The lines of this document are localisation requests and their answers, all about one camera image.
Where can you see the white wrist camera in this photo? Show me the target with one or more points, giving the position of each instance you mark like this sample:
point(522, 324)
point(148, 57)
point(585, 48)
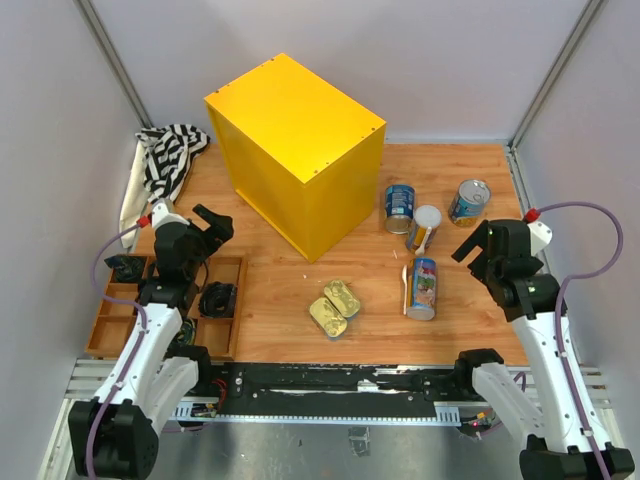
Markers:
point(540, 234)
point(162, 213)

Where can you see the dark patterned rolled cloth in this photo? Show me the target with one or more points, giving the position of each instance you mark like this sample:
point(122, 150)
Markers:
point(125, 268)

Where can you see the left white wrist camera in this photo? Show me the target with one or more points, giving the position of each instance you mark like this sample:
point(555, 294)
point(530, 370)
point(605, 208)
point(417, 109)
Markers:
point(162, 213)

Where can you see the yellow cabinet box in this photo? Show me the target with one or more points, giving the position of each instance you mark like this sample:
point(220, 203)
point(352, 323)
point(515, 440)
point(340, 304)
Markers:
point(300, 152)

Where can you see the gold sardine tin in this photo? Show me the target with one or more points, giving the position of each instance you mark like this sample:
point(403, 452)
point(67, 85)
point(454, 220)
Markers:
point(328, 318)
point(342, 298)

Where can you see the gold sardine tin upper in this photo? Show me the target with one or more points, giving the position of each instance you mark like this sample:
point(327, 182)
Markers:
point(342, 298)

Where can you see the tall can mixed beans label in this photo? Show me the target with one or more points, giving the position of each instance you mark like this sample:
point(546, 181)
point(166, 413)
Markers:
point(420, 279)

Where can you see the blue short can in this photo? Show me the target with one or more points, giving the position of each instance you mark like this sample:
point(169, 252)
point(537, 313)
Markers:
point(399, 208)

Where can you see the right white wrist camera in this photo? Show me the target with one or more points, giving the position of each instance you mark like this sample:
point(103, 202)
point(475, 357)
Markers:
point(540, 234)

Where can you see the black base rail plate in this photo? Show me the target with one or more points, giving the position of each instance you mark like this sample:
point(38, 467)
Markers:
point(325, 391)

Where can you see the tall can orange label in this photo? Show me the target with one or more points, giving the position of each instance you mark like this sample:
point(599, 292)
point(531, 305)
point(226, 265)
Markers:
point(423, 227)

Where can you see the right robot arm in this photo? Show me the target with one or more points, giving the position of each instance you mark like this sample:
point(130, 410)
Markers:
point(561, 435)

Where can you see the wooden compartment tray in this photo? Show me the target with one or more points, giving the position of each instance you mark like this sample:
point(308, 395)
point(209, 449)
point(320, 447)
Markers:
point(213, 319)

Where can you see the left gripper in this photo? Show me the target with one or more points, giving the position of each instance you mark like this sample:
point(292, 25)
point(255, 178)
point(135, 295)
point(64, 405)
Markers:
point(221, 228)

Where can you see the striped black white cloth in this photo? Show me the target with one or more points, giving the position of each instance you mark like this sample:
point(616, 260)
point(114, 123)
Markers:
point(168, 154)

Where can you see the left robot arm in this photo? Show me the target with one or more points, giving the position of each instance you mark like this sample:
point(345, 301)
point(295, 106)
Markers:
point(115, 434)

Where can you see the cream canvas bag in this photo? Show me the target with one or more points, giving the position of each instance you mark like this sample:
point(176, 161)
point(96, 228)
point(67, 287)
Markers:
point(135, 198)

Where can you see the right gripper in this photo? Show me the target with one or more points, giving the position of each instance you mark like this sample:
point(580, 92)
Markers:
point(477, 238)

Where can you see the gold sardine tin lower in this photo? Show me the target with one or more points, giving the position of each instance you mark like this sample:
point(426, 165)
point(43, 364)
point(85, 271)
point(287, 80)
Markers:
point(328, 318)

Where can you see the corn can with pull tab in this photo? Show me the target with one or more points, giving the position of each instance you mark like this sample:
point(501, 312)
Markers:
point(469, 202)

